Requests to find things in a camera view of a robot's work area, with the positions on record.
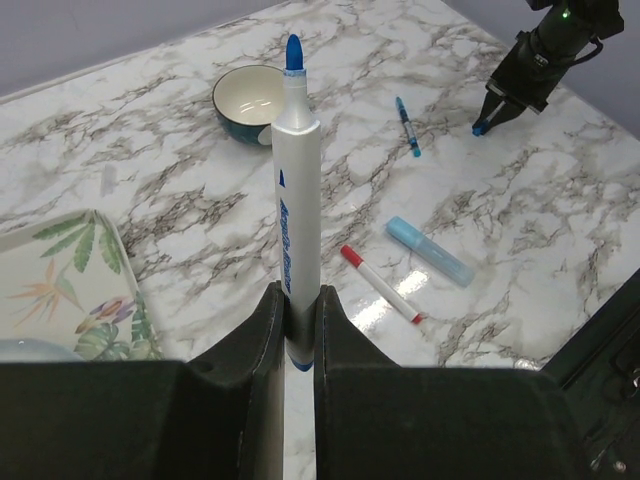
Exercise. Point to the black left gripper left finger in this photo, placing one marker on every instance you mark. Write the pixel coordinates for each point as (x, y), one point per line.
(218, 416)

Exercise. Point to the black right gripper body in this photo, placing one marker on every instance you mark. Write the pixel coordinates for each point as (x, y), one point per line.
(527, 75)

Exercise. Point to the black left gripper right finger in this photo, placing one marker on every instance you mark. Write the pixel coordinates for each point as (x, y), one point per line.
(375, 419)

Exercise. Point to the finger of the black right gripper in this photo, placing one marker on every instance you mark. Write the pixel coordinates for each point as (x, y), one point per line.
(506, 111)
(490, 106)

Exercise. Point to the small blue pen cap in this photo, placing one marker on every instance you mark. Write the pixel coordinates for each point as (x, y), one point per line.
(480, 130)

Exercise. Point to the blue patterned pen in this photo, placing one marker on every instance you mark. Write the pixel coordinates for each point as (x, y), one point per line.
(408, 127)

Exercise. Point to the white red-tipped marker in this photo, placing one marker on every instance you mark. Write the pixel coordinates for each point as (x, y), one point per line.
(389, 293)

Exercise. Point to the light blue highlighter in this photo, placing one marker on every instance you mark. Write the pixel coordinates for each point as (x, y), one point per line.
(429, 251)

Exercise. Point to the red pen cap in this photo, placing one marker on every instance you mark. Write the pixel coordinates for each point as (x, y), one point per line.
(351, 256)

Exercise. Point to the white blue-tipped pen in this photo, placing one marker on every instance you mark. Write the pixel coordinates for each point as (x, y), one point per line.
(296, 147)

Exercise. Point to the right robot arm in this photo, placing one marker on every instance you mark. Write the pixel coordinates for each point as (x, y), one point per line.
(571, 33)

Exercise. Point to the white blue-rimmed plate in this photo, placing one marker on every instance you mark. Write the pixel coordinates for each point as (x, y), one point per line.
(35, 351)

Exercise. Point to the floral rectangular tray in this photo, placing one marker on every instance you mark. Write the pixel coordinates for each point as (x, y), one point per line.
(67, 281)

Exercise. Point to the dark teal bowl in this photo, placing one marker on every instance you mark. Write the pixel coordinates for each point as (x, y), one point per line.
(247, 100)

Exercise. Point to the black front mounting rail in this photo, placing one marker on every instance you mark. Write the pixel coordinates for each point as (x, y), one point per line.
(598, 371)

